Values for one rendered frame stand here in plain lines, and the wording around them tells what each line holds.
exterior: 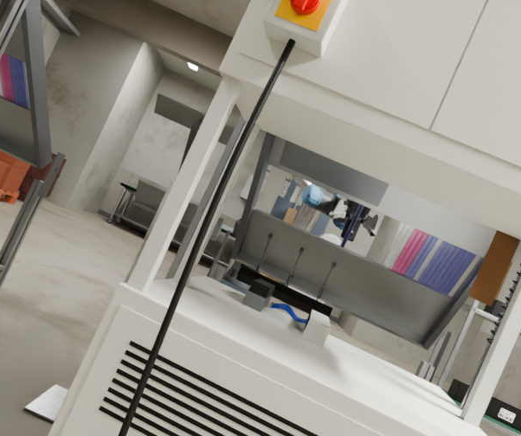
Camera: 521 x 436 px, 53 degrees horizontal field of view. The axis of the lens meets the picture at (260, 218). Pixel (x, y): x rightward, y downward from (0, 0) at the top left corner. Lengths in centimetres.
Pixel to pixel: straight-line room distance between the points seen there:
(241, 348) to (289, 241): 88
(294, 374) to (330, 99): 43
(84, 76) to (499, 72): 766
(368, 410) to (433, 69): 53
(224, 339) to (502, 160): 51
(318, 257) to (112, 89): 672
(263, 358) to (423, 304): 95
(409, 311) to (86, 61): 717
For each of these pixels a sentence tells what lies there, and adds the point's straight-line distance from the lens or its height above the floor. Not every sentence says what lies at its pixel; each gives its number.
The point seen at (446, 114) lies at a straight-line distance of 87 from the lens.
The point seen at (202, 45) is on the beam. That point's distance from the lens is 661.
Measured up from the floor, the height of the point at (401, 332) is 69.
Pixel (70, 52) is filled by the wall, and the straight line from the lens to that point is 848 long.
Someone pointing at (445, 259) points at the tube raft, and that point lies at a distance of 161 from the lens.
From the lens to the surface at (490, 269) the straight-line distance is 120.
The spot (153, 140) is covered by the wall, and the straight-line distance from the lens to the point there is 951.
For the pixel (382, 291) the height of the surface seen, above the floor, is 79.
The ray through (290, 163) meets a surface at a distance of 148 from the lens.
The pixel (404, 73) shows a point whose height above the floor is 111.
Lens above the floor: 78
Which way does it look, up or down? 2 degrees up
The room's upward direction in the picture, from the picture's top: 25 degrees clockwise
